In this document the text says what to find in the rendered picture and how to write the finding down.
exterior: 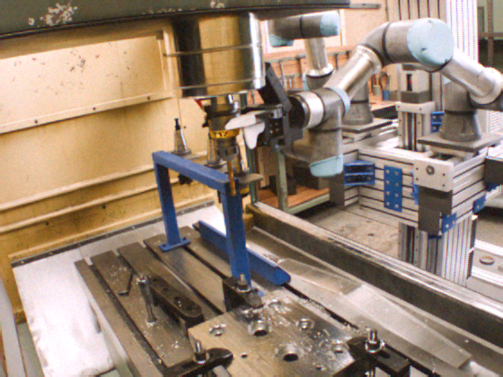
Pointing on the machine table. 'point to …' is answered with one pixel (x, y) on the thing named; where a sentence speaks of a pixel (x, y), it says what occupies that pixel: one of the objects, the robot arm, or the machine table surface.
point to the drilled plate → (237, 342)
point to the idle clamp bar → (176, 301)
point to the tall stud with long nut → (145, 296)
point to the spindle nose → (215, 56)
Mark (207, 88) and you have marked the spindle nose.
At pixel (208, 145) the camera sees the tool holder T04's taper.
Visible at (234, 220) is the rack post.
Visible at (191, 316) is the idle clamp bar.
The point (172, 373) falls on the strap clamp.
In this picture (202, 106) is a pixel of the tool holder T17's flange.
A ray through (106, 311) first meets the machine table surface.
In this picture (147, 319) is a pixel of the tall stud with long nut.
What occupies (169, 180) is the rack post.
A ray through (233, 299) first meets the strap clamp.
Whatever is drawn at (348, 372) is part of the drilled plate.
